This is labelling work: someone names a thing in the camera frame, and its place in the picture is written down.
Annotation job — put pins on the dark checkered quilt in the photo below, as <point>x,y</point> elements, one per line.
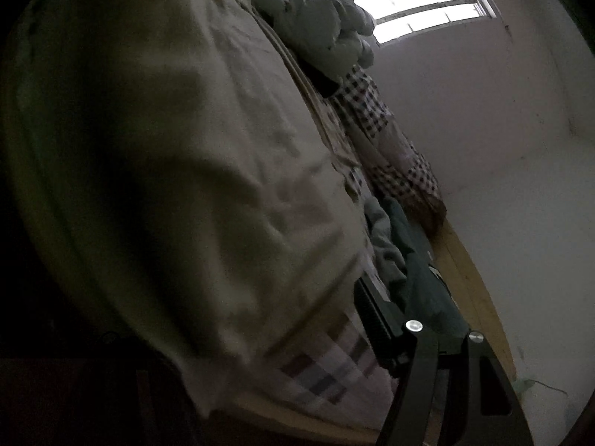
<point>399,158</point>

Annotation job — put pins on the checkered bed sheet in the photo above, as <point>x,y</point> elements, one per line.
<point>320,371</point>

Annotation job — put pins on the wooden bed frame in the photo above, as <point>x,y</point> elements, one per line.
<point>474,288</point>

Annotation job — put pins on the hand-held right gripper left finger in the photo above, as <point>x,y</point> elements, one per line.
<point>158,409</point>

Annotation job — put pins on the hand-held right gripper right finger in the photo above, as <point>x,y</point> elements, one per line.
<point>367,306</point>

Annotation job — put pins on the teal cloth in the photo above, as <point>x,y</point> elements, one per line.
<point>409,260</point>

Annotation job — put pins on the beige garment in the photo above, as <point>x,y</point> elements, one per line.
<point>186,148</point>

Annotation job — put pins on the window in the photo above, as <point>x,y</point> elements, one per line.
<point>418,4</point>

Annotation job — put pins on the pale green duvet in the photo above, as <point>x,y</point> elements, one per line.
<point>316,23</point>

